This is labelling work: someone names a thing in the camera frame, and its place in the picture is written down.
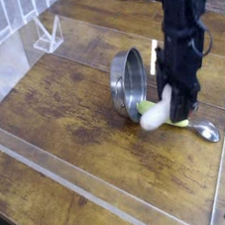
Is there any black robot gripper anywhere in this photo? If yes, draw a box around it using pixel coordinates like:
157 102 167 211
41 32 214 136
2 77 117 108
155 0 211 123

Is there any clear acrylic front barrier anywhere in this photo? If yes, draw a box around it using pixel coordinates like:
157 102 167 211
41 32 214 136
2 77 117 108
0 128 190 225

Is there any spoon with yellow-green handle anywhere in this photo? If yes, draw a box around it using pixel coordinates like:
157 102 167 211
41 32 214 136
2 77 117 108
137 100 220 143

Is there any clear acrylic triangle stand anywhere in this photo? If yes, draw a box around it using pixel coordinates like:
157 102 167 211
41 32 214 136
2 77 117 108
33 16 63 54

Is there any toy mushroom with red cap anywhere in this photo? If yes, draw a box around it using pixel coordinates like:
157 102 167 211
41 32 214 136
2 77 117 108
137 85 171 131

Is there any silver metal pot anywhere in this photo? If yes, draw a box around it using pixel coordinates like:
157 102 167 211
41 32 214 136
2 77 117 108
110 47 147 123

